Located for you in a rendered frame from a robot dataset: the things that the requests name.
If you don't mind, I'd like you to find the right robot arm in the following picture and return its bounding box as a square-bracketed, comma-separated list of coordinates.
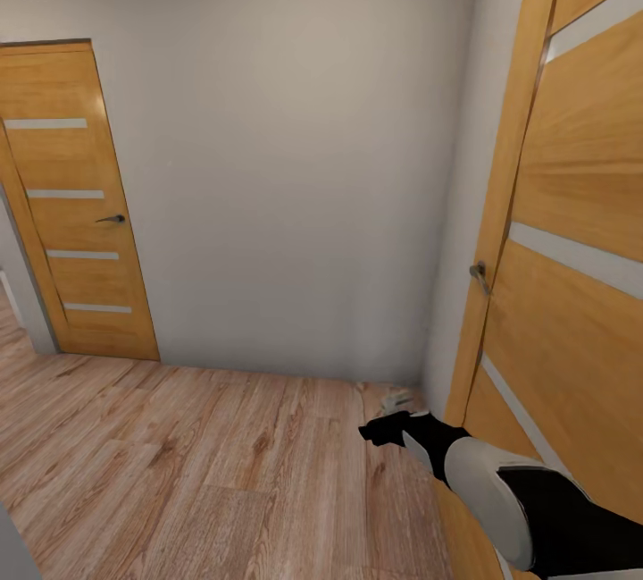
[359, 388, 643, 580]

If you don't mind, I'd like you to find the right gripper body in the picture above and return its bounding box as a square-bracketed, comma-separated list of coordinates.
[368, 410, 409, 447]

